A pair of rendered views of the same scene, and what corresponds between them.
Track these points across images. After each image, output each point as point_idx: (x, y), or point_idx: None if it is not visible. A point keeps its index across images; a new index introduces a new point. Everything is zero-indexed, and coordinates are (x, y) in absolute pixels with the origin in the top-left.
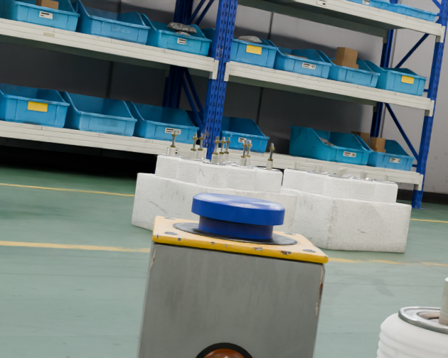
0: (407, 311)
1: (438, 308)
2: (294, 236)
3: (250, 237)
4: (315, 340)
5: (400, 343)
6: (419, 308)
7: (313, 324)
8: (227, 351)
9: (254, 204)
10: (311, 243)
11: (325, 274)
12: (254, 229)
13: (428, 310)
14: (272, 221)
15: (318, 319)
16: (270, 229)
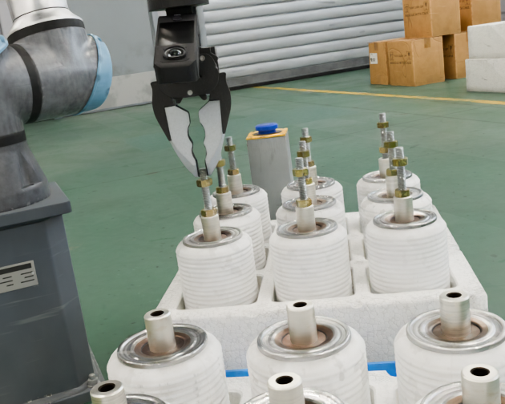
0: None
1: (410, 171)
2: (276, 134)
3: (258, 133)
4: (249, 157)
5: None
6: (405, 171)
7: (248, 153)
8: None
9: (256, 126)
10: (266, 135)
11: (248, 142)
12: (258, 131)
13: (406, 171)
14: (257, 130)
15: (248, 152)
16: (261, 131)
